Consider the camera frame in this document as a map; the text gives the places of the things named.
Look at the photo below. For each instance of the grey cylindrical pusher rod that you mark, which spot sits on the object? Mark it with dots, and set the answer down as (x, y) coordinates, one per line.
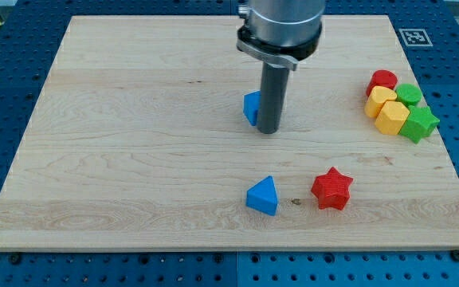
(274, 79)

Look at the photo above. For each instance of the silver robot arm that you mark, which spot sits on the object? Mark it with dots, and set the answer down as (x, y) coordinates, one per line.
(280, 34)

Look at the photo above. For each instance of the red star block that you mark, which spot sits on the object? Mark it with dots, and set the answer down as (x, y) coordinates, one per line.
(332, 189)

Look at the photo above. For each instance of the green star block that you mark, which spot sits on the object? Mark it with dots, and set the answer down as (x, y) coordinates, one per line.
(419, 124)

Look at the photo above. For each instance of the blue block behind rod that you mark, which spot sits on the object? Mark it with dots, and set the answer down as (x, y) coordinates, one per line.
(251, 105)

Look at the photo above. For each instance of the yellow heart block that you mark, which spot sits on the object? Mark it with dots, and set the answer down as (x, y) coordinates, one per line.
(379, 95)

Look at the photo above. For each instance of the red cylinder block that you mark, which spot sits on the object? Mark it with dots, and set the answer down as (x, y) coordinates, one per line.
(382, 77)

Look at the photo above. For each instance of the blue triangle block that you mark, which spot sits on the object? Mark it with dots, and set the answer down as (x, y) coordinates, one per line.
(263, 197)

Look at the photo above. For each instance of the yellow hexagon block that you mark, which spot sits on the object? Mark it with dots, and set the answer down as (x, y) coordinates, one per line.
(392, 117)

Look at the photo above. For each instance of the green cylinder block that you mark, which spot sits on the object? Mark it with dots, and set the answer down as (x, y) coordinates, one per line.
(408, 94)

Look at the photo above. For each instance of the wooden board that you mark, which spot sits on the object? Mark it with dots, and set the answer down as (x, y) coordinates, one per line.
(138, 143)

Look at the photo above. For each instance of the white fiducial marker tag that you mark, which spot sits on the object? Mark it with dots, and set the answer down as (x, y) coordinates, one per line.
(414, 37)

